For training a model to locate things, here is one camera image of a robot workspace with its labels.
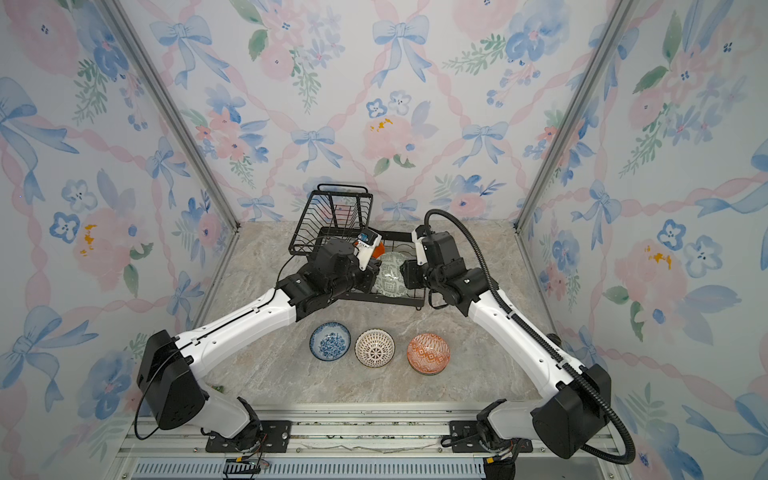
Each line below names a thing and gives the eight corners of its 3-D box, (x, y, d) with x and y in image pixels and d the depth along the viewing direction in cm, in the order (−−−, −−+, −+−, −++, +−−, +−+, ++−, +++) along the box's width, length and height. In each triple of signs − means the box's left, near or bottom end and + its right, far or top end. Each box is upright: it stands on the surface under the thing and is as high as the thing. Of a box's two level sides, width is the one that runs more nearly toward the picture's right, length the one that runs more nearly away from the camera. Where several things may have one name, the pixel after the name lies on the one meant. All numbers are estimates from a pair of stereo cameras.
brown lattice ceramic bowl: (354, 368, 86) (353, 362, 83) (357, 335, 93) (355, 328, 89) (395, 368, 86) (395, 362, 83) (394, 335, 93) (395, 328, 89)
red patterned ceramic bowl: (408, 379, 85) (409, 372, 80) (406, 342, 92) (408, 333, 87) (449, 379, 85) (452, 372, 80) (444, 342, 92) (447, 333, 87)
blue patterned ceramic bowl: (310, 361, 88) (307, 355, 84) (315, 328, 94) (312, 321, 90) (349, 361, 88) (347, 355, 84) (352, 328, 94) (350, 321, 91)
